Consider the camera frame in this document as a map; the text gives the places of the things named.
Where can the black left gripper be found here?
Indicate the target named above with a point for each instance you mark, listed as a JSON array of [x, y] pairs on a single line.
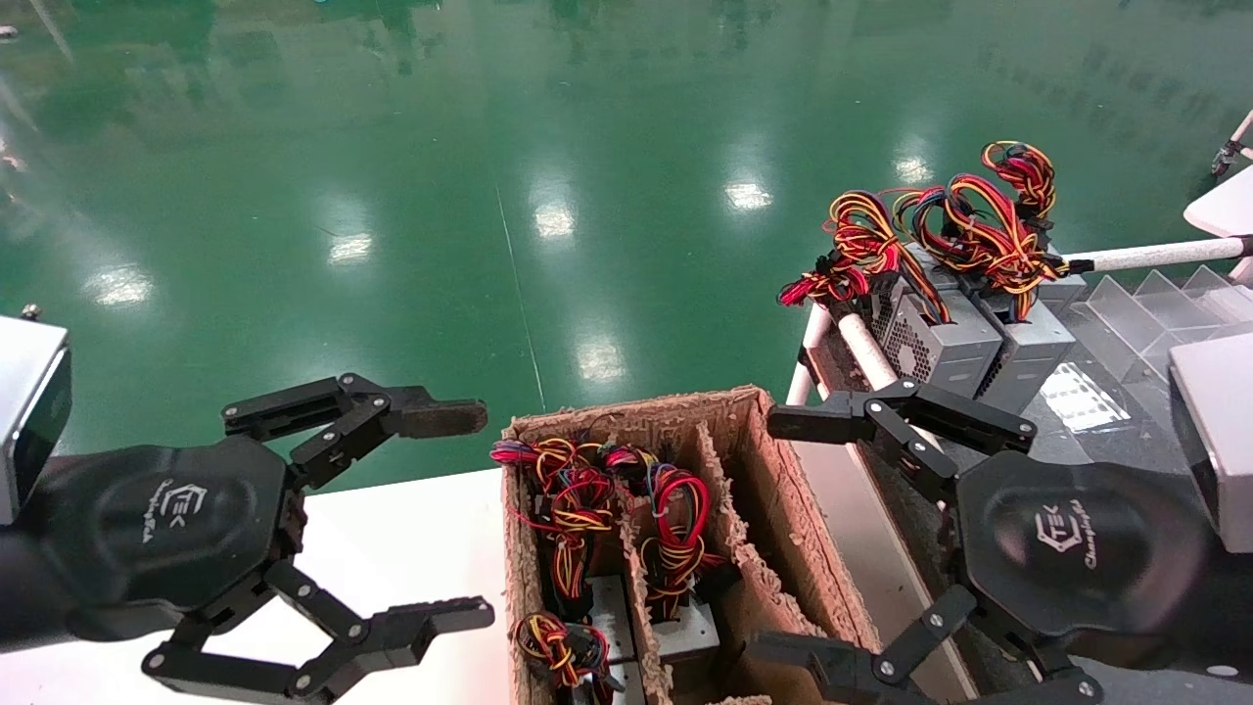
[[166, 519]]

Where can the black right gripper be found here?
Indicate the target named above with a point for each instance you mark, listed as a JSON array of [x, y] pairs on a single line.
[[1077, 548]]

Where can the left gripper worn-pad finger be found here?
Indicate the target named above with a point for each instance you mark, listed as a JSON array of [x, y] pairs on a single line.
[[440, 416]]

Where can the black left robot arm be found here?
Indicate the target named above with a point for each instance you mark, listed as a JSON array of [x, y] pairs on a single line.
[[20, 597]]

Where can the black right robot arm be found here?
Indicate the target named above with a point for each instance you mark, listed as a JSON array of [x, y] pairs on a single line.
[[1229, 612]]

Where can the long cardboard divider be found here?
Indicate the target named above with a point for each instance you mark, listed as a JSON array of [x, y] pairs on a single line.
[[744, 560]]

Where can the brown cardboard box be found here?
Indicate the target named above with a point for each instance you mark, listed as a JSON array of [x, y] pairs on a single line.
[[754, 462]]

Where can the long white rack pipe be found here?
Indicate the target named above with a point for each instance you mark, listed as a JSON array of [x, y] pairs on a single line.
[[866, 352]]

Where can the grey power supply fan grille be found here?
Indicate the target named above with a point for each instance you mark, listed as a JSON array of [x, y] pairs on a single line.
[[954, 352]]

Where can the short white rack leg pipe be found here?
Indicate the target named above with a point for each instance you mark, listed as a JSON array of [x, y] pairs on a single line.
[[811, 352]]

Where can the short cardboard divider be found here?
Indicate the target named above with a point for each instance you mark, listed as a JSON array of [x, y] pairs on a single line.
[[654, 678]]

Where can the clear acrylic divider rack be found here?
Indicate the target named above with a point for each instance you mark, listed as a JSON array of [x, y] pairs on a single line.
[[1155, 304]]

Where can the white pipe black end cap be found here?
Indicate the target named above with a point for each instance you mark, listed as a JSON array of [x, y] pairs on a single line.
[[1165, 255]]

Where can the white table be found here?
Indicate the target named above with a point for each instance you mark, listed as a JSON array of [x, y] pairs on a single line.
[[1224, 208]]

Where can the white pipe with black clamp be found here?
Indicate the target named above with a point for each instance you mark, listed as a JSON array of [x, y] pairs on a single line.
[[1235, 142]]

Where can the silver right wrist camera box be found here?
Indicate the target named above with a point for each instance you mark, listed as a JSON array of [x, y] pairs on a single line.
[[1219, 441]]

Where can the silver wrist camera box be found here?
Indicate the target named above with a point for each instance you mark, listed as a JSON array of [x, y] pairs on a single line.
[[29, 411], [1219, 441]]

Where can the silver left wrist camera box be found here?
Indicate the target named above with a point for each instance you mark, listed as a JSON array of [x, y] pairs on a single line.
[[29, 411]]

